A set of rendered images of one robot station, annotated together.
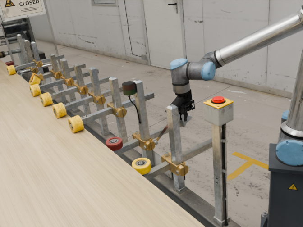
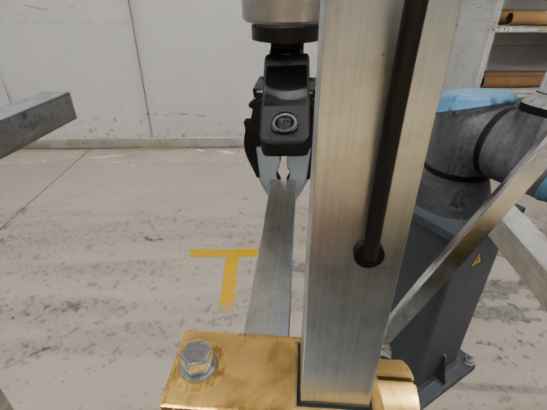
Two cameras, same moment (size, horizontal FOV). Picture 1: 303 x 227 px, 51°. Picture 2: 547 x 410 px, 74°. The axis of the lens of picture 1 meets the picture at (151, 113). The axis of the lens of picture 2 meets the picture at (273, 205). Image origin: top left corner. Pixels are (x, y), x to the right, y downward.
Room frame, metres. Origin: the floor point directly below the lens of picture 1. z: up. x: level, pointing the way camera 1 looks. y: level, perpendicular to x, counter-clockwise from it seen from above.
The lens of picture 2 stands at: (1.33, 0.17, 1.05)
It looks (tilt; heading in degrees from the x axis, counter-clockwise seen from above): 30 degrees down; 306
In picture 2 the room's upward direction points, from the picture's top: straight up
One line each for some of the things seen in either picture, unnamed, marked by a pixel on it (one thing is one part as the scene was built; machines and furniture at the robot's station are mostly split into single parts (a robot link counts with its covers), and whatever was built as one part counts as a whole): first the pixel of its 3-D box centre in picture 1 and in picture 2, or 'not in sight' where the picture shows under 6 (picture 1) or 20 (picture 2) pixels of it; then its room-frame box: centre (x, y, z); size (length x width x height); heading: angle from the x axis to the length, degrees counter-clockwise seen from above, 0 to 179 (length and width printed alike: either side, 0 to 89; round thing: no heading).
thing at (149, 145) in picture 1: (143, 141); (290, 403); (1.40, 0.06, 0.85); 0.14 x 0.06 x 0.05; 32
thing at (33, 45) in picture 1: (39, 67); not in sight; (2.87, 0.96, 0.90); 0.04 x 0.04 x 0.48; 32
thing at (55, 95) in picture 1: (80, 87); not in sight; (2.06, 0.45, 0.95); 0.50 x 0.04 x 0.04; 122
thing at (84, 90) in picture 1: (80, 88); not in sight; (2.04, 0.45, 0.95); 0.14 x 0.06 x 0.05; 32
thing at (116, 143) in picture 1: (115, 150); not in sight; (1.33, 0.20, 0.85); 0.08 x 0.08 x 0.11
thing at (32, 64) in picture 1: (38, 62); not in sight; (2.91, 0.98, 0.95); 0.50 x 0.04 x 0.04; 122
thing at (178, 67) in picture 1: (180, 71); not in sight; (1.56, -0.17, 1.13); 0.10 x 0.09 x 0.12; 61
